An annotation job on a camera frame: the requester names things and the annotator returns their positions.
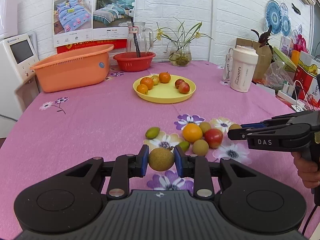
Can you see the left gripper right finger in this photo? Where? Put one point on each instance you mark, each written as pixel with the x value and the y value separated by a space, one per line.
pixel 198 169

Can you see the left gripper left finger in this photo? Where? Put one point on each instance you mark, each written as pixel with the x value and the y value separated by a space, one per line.
pixel 122 169

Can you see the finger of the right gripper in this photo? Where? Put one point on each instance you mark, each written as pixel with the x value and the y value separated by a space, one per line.
pixel 266 123
pixel 247 133

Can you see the red apple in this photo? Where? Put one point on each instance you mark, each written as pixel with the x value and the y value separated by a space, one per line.
pixel 213 137

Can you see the round brown pear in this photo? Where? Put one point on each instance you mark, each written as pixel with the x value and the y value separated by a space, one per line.
pixel 161 159

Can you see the person's right hand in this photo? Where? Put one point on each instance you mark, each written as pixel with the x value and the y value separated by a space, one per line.
pixel 307 170

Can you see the brown fruit near gripper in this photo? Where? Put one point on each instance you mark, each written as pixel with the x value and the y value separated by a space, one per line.
pixel 235 126

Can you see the small brown fruit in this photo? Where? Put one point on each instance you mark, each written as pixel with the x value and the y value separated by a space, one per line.
pixel 200 147

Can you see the green jujube near finger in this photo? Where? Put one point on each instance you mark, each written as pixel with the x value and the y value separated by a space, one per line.
pixel 184 145

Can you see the white power strip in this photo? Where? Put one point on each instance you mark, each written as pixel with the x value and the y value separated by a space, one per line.
pixel 297 106

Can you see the brown fruit behind orange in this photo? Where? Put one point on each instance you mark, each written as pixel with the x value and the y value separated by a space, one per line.
pixel 205 126

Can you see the large orange on table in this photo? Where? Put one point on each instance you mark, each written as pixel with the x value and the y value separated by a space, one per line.
pixel 192 133

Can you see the green jujube left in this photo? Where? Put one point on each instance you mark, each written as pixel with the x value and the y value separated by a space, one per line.
pixel 152 133

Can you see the clear plastic bag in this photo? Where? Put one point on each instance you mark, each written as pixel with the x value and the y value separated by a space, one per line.
pixel 276 77

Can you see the pink floral tablecloth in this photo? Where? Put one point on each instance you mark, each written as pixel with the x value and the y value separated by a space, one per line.
pixel 62 129

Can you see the red yellow gift box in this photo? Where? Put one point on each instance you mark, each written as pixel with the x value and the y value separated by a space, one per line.
pixel 306 73

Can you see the white tumbler cup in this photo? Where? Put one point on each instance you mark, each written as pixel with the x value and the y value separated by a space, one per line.
pixel 239 67

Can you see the red apple front plate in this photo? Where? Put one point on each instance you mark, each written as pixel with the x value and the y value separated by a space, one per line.
pixel 184 88

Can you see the red apple plate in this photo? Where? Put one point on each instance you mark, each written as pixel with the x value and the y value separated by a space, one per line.
pixel 184 88
pixel 178 82

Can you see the cardboard box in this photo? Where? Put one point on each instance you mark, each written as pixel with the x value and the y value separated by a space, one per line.
pixel 264 60

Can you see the red apple back plate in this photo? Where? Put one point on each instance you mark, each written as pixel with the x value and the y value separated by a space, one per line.
pixel 178 82

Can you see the mandarin front left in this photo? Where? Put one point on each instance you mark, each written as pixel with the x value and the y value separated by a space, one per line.
pixel 142 88

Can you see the mandarin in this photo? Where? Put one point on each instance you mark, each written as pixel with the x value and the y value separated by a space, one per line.
pixel 142 88
pixel 148 82
pixel 164 77

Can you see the yellow plate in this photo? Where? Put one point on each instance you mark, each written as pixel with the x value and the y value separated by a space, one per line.
pixel 166 93

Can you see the dark red plant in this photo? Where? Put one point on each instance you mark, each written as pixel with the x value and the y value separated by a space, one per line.
pixel 264 38

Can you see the mandarin middle left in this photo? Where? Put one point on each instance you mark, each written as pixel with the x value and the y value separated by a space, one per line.
pixel 148 82

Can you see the mandarin back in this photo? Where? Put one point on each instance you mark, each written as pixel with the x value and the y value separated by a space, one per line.
pixel 164 77

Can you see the glass vase with plant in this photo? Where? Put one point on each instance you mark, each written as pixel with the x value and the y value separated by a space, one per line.
pixel 179 41

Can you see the red plastic colander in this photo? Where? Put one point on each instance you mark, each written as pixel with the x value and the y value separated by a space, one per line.
pixel 130 62

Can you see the orange plastic basin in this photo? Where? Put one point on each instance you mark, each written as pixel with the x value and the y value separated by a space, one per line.
pixel 73 69

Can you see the black straws in pitcher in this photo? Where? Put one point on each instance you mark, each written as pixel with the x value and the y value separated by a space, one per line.
pixel 135 39

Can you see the glass pitcher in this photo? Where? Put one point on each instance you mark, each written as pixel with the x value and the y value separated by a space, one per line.
pixel 144 37

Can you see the white device with screen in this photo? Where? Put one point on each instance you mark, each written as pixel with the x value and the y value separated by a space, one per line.
pixel 17 57

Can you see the bedding advertisement poster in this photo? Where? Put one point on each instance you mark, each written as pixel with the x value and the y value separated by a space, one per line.
pixel 77 21

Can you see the white cylindrical appliance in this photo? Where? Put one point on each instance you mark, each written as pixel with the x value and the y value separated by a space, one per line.
pixel 8 18

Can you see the blue decorative wall plates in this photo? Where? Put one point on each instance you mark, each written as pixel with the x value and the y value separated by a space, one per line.
pixel 277 17

